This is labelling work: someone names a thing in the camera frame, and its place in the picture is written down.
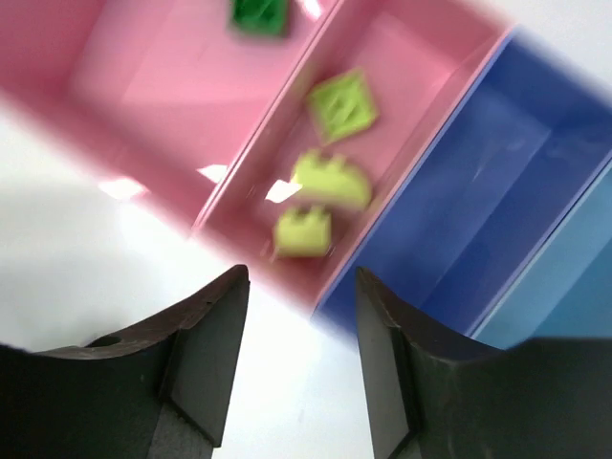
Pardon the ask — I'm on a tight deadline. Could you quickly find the small pink container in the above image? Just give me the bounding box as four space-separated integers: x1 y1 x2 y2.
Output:
197 1 510 309

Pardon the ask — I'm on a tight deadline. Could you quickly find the large pink container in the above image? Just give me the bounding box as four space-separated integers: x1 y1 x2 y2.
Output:
1 1 334 227

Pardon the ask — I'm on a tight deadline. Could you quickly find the light blue container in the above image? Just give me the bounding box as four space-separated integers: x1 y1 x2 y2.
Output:
470 166 611 348

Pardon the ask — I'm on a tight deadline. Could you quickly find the small green lego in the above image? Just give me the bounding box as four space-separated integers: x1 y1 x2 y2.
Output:
229 0 290 37

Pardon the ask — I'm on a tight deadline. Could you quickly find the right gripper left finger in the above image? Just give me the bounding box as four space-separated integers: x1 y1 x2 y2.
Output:
1 265 250 458

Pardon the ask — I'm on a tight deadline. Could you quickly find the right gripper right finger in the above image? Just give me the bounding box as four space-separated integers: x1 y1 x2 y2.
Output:
356 268 611 458

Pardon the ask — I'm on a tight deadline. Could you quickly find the yellow lego front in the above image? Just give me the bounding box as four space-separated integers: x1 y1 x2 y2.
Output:
306 68 379 144

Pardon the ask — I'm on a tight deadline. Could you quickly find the small yellow lego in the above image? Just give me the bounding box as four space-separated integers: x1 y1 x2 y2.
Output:
273 206 332 257
291 149 372 210

